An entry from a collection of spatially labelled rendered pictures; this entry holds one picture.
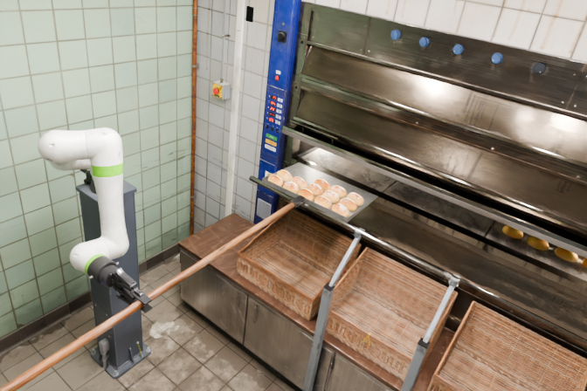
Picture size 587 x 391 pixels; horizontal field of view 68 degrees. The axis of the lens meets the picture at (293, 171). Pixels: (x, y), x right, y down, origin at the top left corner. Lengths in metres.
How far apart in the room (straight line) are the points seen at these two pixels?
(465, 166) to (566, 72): 0.58
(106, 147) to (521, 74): 1.71
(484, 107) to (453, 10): 0.45
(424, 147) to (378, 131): 0.26
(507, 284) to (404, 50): 1.26
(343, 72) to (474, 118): 0.72
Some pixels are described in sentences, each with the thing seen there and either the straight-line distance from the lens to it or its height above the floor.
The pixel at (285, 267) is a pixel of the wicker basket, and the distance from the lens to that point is 2.77.
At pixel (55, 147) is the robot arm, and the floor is 1.62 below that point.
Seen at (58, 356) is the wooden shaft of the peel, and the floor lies 1.20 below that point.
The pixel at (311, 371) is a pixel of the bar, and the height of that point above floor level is 0.37.
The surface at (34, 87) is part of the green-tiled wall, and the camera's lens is 2.60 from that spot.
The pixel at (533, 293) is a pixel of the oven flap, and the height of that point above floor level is 1.03.
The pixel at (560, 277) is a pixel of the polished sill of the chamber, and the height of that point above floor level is 1.18.
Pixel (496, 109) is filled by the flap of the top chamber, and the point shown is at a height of 1.83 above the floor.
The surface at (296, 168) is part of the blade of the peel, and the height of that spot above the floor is 1.18.
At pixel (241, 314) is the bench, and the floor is 0.35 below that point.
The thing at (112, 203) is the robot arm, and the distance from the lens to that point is 1.86.
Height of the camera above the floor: 2.37
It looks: 27 degrees down
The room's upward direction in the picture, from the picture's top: 8 degrees clockwise
